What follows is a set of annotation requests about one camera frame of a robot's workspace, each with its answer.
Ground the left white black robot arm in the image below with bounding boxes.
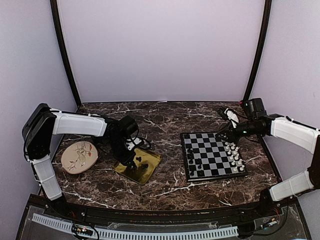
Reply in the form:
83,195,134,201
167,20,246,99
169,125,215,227
22,103,143,218

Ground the right black frame post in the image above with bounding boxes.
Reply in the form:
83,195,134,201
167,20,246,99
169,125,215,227
242,0,273,101

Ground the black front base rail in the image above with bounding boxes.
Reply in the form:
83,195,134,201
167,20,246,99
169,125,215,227
20,194,285,226

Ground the white chess pieces row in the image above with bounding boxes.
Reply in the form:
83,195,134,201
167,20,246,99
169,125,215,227
223,142,245,173

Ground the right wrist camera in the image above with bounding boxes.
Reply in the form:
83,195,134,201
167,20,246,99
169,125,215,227
217,107,240,128

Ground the black silver chess board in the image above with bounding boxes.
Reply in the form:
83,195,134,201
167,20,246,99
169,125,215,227
180,132,248,183

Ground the black frame post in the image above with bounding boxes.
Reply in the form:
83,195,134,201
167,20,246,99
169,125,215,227
242,0,273,101
50,0,82,108

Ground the round painted wooden plate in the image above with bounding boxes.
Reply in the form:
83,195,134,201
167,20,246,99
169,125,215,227
61,141,99,175

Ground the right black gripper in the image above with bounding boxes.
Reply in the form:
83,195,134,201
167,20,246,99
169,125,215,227
215,118,261,144

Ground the gold square tray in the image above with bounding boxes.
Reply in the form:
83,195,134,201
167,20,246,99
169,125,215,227
112,148,162,185

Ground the pile of black chess pieces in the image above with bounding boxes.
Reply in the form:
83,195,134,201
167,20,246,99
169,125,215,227
127,156,149,171

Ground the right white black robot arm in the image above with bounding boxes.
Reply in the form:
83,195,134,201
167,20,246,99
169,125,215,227
217,98,320,217

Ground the white slotted cable duct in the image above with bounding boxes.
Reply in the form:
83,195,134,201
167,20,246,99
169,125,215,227
31,213,239,240

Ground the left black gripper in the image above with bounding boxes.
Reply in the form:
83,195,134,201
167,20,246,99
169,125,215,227
106,136,136,167

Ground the left black frame post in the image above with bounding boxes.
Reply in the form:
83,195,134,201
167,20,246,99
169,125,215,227
50,0,82,108

